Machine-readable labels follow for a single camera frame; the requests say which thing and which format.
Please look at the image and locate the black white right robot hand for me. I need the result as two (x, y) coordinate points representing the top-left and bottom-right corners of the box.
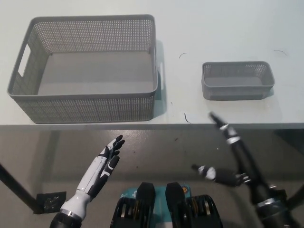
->
(191, 112), (269, 205)

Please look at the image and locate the black teal robot body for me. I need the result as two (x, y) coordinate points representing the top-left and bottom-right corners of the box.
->
(109, 181), (224, 228)

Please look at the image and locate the black table leg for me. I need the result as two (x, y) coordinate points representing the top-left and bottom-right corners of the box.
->
(0, 163), (38, 211)
(285, 186), (304, 209)

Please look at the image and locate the large grey perforated basket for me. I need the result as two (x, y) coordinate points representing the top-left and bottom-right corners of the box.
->
(6, 14), (165, 124)

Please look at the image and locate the black floor tape patch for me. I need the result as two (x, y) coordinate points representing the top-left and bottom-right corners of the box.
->
(33, 190), (67, 215)

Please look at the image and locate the small grey perforated basket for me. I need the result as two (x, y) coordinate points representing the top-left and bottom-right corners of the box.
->
(201, 61), (276, 101)

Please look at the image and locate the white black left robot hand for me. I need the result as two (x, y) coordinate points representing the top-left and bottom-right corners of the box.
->
(76, 134), (126, 200)

